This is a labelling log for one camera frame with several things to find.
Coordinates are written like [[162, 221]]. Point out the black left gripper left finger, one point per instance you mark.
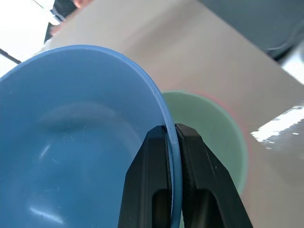
[[145, 180]]

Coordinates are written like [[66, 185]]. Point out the person in dark clothes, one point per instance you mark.
[[60, 16]]

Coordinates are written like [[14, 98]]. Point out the blue bowl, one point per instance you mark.
[[71, 142]]

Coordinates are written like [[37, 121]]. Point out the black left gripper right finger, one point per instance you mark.
[[209, 185]]

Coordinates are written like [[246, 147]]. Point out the green bowl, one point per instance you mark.
[[213, 133]]

